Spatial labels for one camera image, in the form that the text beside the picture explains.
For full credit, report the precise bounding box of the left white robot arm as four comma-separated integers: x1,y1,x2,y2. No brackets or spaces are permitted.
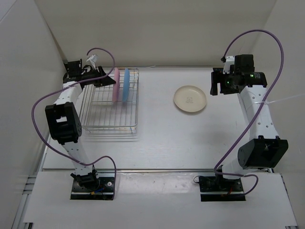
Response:
45,60,116,194

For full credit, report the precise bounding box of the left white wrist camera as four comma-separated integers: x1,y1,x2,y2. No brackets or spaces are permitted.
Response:
86,54,99,70

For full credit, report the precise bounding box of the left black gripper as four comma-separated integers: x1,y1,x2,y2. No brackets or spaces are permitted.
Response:
81,66,116,87

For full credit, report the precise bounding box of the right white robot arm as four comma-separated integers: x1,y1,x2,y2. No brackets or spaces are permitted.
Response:
210,54,288,191

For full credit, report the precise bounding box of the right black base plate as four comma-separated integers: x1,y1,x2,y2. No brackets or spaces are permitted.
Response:
193,175,246,202

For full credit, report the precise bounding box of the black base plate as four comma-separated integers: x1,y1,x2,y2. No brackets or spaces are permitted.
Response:
70,170,116,200
193,175,246,202

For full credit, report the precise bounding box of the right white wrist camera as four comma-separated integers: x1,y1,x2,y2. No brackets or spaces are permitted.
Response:
221,56,235,74

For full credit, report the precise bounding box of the metal wire dish rack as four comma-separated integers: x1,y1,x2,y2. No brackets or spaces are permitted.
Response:
79,68,139,135

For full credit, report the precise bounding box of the cream plate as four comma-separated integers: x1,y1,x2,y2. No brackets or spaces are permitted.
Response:
173,85,207,113

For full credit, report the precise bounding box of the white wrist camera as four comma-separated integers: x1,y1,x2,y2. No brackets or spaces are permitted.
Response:
221,56,235,74
86,54,99,70

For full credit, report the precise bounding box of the blue plate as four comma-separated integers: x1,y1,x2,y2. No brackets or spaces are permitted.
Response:
122,68,130,102

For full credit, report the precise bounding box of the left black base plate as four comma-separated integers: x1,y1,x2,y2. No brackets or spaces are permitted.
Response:
70,170,116,200

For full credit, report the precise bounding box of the pink plate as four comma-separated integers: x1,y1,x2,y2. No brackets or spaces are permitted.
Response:
112,68,120,103

